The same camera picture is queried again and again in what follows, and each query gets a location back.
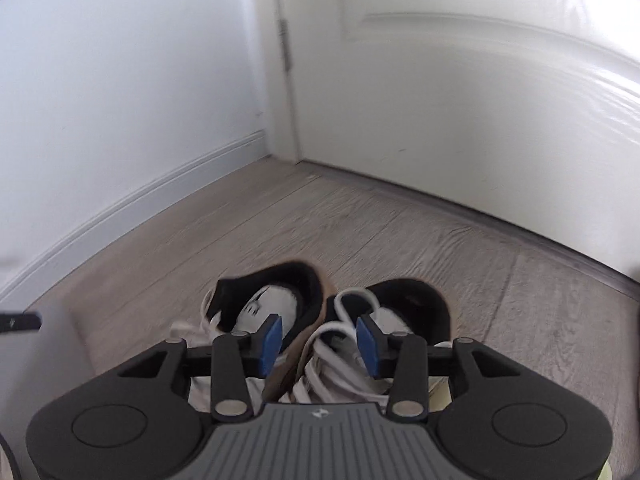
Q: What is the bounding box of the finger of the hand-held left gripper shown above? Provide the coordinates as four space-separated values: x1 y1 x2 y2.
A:
0 312 42 334

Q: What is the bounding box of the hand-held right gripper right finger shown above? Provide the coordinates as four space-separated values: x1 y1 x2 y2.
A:
356 314 521 421

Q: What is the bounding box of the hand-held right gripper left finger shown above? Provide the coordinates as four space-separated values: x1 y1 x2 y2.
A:
115 314 284 421

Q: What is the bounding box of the tan suede sneaker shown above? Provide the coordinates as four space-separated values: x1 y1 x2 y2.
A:
170 259 332 405
277 279 453 406

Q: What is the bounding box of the pale green slide sandal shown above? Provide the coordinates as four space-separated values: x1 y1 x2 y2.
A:
429 376 621 480

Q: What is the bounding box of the white baseboard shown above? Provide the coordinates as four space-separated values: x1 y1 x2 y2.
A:
0 130 271 296

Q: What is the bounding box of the white door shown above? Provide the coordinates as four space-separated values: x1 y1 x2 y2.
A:
272 0 640 281

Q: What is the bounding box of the metal door hinge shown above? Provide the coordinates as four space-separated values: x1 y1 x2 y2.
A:
278 17 292 67

